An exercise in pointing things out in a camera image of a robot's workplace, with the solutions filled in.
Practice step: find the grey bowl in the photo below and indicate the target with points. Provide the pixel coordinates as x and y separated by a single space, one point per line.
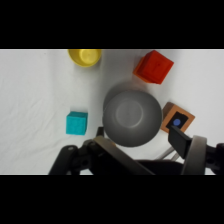
132 118

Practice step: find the white tablecloth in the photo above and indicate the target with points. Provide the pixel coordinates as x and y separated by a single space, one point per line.
33 100

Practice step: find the blue-teal foam cube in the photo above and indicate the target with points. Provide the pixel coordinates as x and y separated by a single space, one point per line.
77 123

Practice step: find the wooden block with blue dot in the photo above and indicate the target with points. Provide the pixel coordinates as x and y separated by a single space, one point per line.
176 120

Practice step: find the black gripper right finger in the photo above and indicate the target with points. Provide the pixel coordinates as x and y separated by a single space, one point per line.
195 156

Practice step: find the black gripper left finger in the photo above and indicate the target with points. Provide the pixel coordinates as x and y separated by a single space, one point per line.
100 156

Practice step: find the red-orange cube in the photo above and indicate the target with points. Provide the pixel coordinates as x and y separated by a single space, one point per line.
154 66

